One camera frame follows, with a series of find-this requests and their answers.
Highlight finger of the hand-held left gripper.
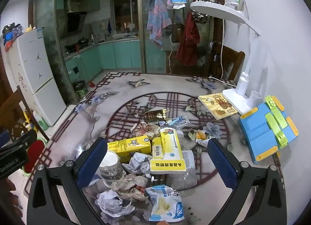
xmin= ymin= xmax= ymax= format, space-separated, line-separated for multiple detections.
xmin=0 ymin=129 xmax=37 ymax=152

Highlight yellow flat packet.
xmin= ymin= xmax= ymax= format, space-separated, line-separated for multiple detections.
xmin=197 ymin=92 xmax=239 ymax=120

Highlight blue and white snack bag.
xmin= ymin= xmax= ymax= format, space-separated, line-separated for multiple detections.
xmin=144 ymin=184 xmax=183 ymax=222

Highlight orange and white sachet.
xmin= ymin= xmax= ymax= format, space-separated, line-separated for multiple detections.
xmin=195 ymin=129 xmax=215 ymax=147

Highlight blue green yellow box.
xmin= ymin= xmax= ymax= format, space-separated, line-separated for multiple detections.
xmin=238 ymin=96 xmax=298 ymax=164

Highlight red and white crumpled wrapper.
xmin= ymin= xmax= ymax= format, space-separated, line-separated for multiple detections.
xmin=131 ymin=121 xmax=161 ymax=140

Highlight blue and white wrapper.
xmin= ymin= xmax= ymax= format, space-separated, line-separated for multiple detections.
xmin=158 ymin=116 xmax=189 ymax=129

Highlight red garment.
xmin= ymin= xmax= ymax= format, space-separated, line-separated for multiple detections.
xmin=175 ymin=14 xmax=202 ymax=67

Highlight crushed clear plastic bottle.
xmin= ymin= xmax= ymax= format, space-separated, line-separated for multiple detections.
xmin=165 ymin=130 xmax=198 ymax=191

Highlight printed paper ball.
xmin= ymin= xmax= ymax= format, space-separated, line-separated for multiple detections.
xmin=121 ymin=153 xmax=152 ymax=175

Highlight dark wooden chair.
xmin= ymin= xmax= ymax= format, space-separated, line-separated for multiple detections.
xmin=0 ymin=86 xmax=33 ymax=148

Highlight yellow tea carton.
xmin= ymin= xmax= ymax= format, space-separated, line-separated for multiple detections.
xmin=107 ymin=135 xmax=153 ymax=163

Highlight silver foil wrapper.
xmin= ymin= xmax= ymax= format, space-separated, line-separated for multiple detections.
xmin=74 ymin=143 xmax=91 ymax=160

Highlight white refrigerator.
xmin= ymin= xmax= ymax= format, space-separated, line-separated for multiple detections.
xmin=10 ymin=28 xmax=67 ymax=126

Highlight green trash can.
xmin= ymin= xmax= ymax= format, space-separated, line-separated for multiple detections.
xmin=72 ymin=80 xmax=88 ymax=99

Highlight printed paper cup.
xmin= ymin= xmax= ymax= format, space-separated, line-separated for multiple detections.
xmin=99 ymin=150 xmax=126 ymax=187

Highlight plaid towel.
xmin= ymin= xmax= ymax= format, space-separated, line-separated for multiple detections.
xmin=146 ymin=0 xmax=172 ymax=51

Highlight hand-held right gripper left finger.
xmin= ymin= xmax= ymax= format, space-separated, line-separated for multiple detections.
xmin=26 ymin=137 xmax=108 ymax=225

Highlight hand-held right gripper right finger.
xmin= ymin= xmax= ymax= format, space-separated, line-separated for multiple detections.
xmin=206 ymin=138 xmax=288 ymax=225

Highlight red stool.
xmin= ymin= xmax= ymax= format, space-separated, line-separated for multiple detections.
xmin=23 ymin=140 xmax=46 ymax=174

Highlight white crumpled paper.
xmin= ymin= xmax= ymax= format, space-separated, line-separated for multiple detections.
xmin=97 ymin=189 xmax=136 ymax=218

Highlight teal kitchen cabinets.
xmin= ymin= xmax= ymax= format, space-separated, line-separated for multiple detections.
xmin=64 ymin=38 xmax=142 ymax=81

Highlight black range hood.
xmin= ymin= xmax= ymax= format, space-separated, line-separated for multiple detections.
xmin=65 ymin=11 xmax=88 ymax=34

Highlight yellow and white medicine box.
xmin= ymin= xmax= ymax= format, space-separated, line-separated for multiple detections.
xmin=149 ymin=128 xmax=187 ymax=172

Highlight gold and black wrapper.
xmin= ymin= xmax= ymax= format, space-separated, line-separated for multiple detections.
xmin=144 ymin=109 xmax=170 ymax=122

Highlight white desk lamp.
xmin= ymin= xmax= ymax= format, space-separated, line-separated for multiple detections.
xmin=190 ymin=0 xmax=263 ymax=115

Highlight white lamp cable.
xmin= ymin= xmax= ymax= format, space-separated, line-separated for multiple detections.
xmin=208 ymin=17 xmax=237 ymax=87

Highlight white cup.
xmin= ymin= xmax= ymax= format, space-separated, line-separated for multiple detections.
xmin=251 ymin=91 xmax=262 ymax=106

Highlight crumpled brown paper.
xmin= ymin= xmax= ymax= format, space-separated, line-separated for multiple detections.
xmin=110 ymin=174 xmax=152 ymax=201

